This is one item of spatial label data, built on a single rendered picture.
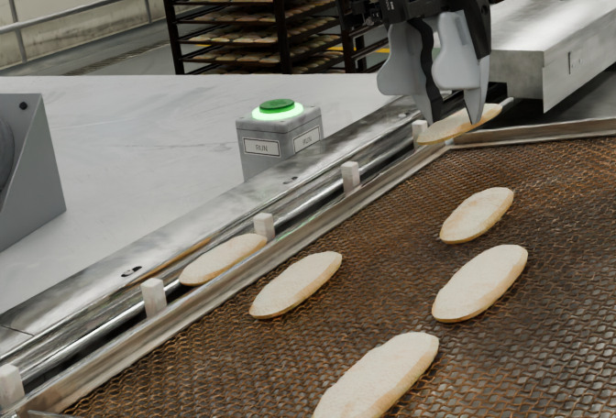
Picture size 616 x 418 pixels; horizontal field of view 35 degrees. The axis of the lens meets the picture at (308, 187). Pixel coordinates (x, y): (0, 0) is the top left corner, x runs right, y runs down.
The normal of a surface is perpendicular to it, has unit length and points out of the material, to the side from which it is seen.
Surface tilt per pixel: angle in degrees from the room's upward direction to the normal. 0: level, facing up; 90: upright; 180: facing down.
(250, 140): 90
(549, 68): 90
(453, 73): 74
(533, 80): 90
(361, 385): 12
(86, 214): 0
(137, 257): 0
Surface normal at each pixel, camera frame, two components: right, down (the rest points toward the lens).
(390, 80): 0.65, 0.11
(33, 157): 0.92, 0.03
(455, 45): 0.65, -0.10
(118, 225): -0.11, -0.93
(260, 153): -0.58, 0.34
